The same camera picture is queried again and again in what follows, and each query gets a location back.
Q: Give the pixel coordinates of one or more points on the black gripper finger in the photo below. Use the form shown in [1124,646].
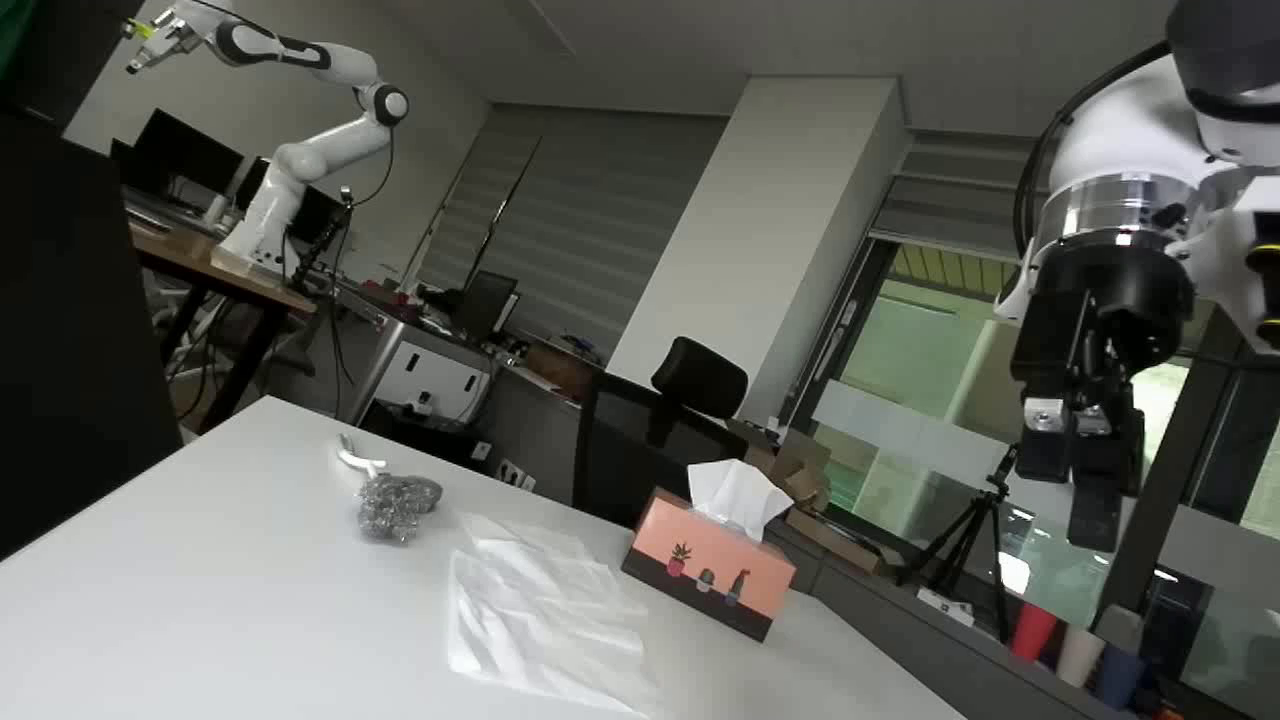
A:
[1041,445]
[1100,484]

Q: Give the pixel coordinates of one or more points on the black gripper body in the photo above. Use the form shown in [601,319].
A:
[1112,300]

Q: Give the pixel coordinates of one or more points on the white tissue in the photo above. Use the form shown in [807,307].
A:
[732,498]

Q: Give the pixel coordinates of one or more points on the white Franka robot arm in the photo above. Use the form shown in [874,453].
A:
[1132,132]

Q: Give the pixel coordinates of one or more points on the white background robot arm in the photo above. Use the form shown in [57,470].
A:
[287,164]

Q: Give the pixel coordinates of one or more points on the orange and brown tissue box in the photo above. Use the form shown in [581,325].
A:
[704,574]

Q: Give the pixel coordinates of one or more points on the black tripod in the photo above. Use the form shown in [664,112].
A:
[988,498]

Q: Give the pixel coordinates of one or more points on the red cup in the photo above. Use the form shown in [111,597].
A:
[1032,635]

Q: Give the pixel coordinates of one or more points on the white cup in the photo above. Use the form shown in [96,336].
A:
[1078,655]

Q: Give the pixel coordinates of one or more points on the blue cup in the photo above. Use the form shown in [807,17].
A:
[1118,673]

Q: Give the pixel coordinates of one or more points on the grey window roller blind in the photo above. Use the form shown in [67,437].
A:
[963,184]

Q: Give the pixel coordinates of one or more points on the black office chair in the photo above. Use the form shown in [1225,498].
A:
[701,377]

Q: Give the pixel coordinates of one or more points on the dark office desk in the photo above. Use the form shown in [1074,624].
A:
[625,453]

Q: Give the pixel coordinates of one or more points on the wide grey roller blind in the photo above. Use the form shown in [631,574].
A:
[573,212]

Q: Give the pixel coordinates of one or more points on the black computer monitor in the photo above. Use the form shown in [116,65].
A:
[181,152]
[487,307]

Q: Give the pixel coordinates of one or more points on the grey metal cabinet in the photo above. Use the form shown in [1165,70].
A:
[426,373]

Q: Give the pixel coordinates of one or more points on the grey crumpled ball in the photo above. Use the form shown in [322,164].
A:
[398,511]

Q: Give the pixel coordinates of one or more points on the crumpled clear plastic wrap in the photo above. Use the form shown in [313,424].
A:
[352,460]

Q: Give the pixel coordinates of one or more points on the wooden desk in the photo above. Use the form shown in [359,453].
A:
[202,261]

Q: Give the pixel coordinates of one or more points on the black partition panel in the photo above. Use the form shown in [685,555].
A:
[67,332]

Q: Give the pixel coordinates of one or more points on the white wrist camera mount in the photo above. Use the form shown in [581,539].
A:
[1246,253]

